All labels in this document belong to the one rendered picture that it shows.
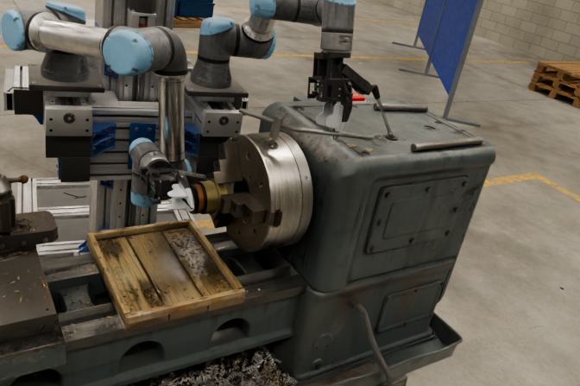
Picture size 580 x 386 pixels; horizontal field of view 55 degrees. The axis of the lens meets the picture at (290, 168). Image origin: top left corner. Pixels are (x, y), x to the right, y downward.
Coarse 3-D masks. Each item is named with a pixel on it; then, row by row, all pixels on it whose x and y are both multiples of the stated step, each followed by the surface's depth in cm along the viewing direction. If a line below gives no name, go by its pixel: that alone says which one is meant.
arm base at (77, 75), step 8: (48, 56) 175; (56, 56) 174; (64, 56) 174; (72, 56) 175; (80, 56) 178; (48, 64) 175; (56, 64) 174; (64, 64) 175; (72, 64) 176; (80, 64) 179; (48, 72) 175; (56, 72) 174; (64, 72) 175; (72, 72) 176; (80, 72) 180; (88, 72) 182; (56, 80) 175; (64, 80) 176; (72, 80) 177; (80, 80) 179
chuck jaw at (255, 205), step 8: (224, 200) 137; (232, 200) 138; (240, 200) 138; (248, 200) 139; (256, 200) 140; (224, 208) 138; (232, 208) 138; (240, 208) 137; (248, 208) 136; (256, 208) 135; (264, 208) 136; (240, 216) 138; (248, 216) 136; (256, 216) 135; (264, 216) 136; (272, 216) 136; (256, 224) 136; (272, 224) 137
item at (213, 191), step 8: (192, 184) 139; (200, 184) 140; (208, 184) 139; (216, 184) 139; (192, 192) 137; (200, 192) 137; (208, 192) 138; (216, 192) 139; (224, 192) 141; (200, 200) 137; (208, 200) 137; (216, 200) 138; (200, 208) 137; (208, 208) 138; (216, 208) 140
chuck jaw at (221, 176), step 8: (224, 144) 144; (232, 144) 145; (224, 152) 144; (232, 152) 145; (224, 160) 143; (232, 160) 145; (216, 168) 144; (224, 168) 143; (232, 168) 144; (240, 168) 145; (208, 176) 144; (216, 176) 142; (224, 176) 143; (232, 176) 144; (240, 176) 145
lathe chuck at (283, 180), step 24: (240, 144) 145; (264, 144) 139; (264, 168) 135; (288, 168) 138; (240, 192) 152; (264, 192) 136; (288, 192) 136; (288, 216) 137; (240, 240) 150; (264, 240) 138; (288, 240) 144
